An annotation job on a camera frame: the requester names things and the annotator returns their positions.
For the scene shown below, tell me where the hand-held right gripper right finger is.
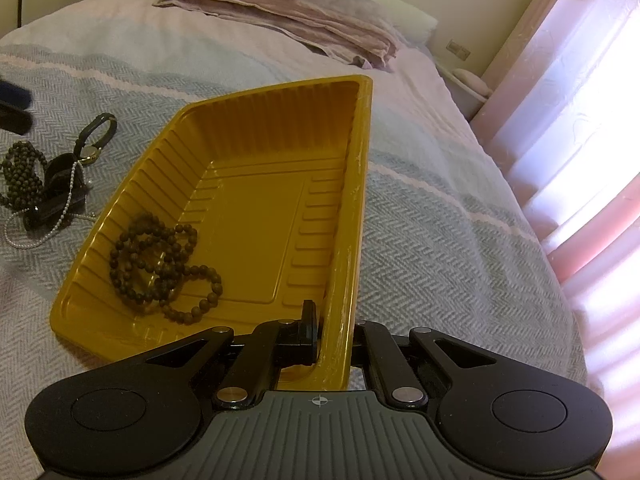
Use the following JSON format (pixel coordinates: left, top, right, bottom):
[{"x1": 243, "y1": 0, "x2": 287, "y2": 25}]
[{"x1": 351, "y1": 320, "x2": 507, "y2": 407}]

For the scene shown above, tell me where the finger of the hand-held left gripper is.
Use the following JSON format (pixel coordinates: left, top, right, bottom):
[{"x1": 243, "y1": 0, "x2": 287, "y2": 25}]
[
  {"x1": 0, "y1": 79, "x2": 32, "y2": 110},
  {"x1": 0, "y1": 100, "x2": 34, "y2": 136}
]

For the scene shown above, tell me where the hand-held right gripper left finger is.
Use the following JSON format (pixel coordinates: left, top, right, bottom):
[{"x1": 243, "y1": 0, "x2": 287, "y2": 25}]
[{"x1": 135, "y1": 300, "x2": 321, "y2": 410}]

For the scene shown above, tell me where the dark bead necklace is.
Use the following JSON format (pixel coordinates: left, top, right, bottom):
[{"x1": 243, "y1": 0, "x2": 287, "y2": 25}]
[{"x1": 0, "y1": 141, "x2": 49, "y2": 209}]

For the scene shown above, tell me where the black wristwatch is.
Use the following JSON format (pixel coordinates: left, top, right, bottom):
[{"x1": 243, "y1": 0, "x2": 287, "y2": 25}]
[{"x1": 24, "y1": 154, "x2": 94, "y2": 233}]

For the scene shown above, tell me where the black strap gold face watch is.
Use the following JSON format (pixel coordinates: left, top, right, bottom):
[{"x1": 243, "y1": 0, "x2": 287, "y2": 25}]
[{"x1": 74, "y1": 112, "x2": 119, "y2": 168}]

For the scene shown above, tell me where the white pearl necklace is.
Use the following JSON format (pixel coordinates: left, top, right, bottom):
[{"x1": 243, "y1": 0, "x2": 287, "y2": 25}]
[{"x1": 4, "y1": 159, "x2": 98, "y2": 249}]

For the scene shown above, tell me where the yellow plastic tray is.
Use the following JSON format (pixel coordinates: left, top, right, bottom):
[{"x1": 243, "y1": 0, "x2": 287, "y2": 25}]
[{"x1": 48, "y1": 74, "x2": 374, "y2": 392}]

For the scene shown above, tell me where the brown wooden bead necklace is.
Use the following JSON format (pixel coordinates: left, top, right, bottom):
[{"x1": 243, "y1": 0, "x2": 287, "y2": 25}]
[{"x1": 108, "y1": 212, "x2": 224, "y2": 325}]

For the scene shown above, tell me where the pale pink bed sheet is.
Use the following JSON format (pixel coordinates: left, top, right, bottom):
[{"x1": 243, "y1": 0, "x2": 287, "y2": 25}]
[{"x1": 0, "y1": 0, "x2": 483, "y2": 171}]

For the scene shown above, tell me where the white nightstand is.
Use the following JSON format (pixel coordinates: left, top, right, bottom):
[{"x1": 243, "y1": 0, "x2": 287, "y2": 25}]
[{"x1": 439, "y1": 64, "x2": 494, "y2": 122}]

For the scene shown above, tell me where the pink curtain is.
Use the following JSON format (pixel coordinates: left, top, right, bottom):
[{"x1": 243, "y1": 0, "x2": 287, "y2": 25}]
[{"x1": 469, "y1": 0, "x2": 640, "y2": 396}]

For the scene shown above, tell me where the folded pink cloth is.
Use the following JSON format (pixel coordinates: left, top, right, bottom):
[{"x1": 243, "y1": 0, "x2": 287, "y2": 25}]
[{"x1": 152, "y1": 0, "x2": 402, "y2": 72}]

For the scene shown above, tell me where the white pillow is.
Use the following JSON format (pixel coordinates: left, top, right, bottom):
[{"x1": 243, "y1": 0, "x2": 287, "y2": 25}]
[{"x1": 369, "y1": 0, "x2": 439, "y2": 45}]

